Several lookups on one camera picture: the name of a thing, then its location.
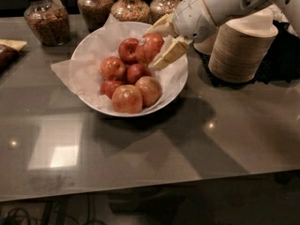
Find stack paper bowls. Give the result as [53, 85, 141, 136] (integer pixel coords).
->
[193, 33, 218, 55]
[208, 8, 278, 83]

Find dark red top apple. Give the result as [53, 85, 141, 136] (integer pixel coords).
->
[118, 37, 139, 65]

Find front stack paper bowls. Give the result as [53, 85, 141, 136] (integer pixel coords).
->
[208, 8, 278, 83]

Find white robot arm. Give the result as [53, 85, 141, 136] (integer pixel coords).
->
[148, 0, 300, 70]

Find rear stack paper bowls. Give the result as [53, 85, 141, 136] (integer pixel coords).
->
[193, 33, 218, 55]

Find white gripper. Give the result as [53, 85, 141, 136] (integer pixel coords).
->
[146, 0, 217, 70]

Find red apple with sticker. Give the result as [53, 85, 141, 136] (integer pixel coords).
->
[135, 33, 164, 66]

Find small red centre apple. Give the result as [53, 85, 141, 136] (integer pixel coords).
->
[127, 64, 152, 84]

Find dark red lower-left apple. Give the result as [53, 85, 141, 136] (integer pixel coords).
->
[99, 81, 124, 98]

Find black mat under bowls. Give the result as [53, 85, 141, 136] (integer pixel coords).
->
[198, 21, 300, 87]

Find red left apple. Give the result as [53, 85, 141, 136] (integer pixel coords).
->
[98, 56, 127, 81]

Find left glass cereal jar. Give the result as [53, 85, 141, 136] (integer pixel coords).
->
[23, 0, 70, 46]

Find yellow-red right front apple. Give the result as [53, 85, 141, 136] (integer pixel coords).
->
[135, 76, 162, 108]

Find yellow-red apple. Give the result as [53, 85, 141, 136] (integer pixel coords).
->
[135, 76, 162, 108]
[112, 85, 143, 113]

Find white paper bowl liner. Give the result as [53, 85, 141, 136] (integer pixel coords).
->
[52, 15, 188, 117]

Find glass cereal jar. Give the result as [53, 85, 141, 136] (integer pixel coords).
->
[23, 0, 70, 46]
[111, 0, 150, 23]
[77, 0, 114, 31]
[150, 0, 180, 23]

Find white ceramic bowl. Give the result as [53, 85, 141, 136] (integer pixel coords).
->
[70, 22, 188, 117]

